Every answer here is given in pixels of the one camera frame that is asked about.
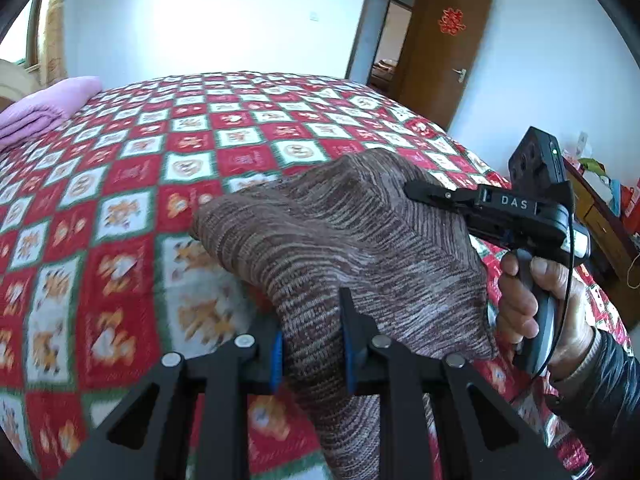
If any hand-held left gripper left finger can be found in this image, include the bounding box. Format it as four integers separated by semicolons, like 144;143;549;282
57;317;286;480

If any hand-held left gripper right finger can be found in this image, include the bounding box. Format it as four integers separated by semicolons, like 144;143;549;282
339;287;573;480

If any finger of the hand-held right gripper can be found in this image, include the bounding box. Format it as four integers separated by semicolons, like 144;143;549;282
404;180;478;207
467;222;516;250

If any brown knitted sweater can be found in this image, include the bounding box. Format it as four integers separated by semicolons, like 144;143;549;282
191;150;501;480

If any person's right forearm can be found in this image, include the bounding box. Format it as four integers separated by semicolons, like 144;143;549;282
544;329;640;462

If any person's right hand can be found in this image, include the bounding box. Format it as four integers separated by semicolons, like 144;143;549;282
496;252;602;387

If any wooden cabinet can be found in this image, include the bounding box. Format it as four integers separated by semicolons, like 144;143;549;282
565;160;640;288

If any red box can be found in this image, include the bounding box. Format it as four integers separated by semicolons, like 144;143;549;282
619;185;640;235

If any brown wooden door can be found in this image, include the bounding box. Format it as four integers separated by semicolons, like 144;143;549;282
395;0;495;131

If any red paper door decoration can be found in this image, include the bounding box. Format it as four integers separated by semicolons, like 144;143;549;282
438;7;464;36

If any red checked printed blanket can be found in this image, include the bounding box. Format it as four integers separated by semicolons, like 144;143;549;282
0;71;637;480

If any folded pink blanket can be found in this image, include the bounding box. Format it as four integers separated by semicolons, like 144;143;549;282
0;76;103;149

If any yellow curtain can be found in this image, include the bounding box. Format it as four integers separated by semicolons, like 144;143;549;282
42;0;69;81

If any window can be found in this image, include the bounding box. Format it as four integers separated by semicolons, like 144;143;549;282
22;0;47;72

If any black cable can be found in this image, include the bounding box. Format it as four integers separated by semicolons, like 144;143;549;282
507;180;576;403

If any dark door frame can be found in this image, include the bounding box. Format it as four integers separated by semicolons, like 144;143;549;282
346;0;442;97

